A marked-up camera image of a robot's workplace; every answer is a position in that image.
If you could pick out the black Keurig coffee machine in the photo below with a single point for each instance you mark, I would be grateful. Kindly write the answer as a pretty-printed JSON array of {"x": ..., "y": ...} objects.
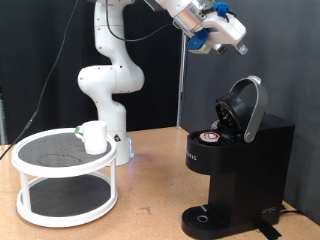
[{"x": 253, "y": 166}]

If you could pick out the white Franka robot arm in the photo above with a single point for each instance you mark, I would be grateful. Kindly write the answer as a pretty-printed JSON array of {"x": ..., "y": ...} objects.
[{"x": 110, "y": 80}]

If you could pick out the white two-tier turntable stand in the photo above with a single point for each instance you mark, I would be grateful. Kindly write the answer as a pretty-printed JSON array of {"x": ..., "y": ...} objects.
[{"x": 33, "y": 150}]

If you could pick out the grey metal frame post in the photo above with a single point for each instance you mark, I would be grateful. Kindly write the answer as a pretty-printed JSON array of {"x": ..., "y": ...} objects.
[
  {"x": 2, "y": 126},
  {"x": 181, "y": 86}
]

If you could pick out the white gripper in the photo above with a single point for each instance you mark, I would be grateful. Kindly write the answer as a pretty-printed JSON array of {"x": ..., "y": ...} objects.
[{"x": 226, "y": 30}]

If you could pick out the dark grey backdrop panel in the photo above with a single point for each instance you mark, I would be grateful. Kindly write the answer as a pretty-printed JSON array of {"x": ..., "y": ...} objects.
[{"x": 283, "y": 50}]

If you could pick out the orange-rimmed coffee pod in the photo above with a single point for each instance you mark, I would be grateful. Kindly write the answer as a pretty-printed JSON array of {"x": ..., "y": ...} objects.
[{"x": 210, "y": 136}]

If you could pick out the black backdrop curtain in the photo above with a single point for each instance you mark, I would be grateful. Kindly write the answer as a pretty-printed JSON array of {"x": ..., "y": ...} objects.
[{"x": 20, "y": 50}]

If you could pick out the black tape strip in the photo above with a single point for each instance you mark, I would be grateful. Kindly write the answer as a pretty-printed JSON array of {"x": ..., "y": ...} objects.
[{"x": 268, "y": 231}]

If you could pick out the white mug with green tape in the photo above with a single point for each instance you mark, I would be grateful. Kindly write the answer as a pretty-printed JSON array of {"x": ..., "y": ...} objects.
[{"x": 95, "y": 138}]

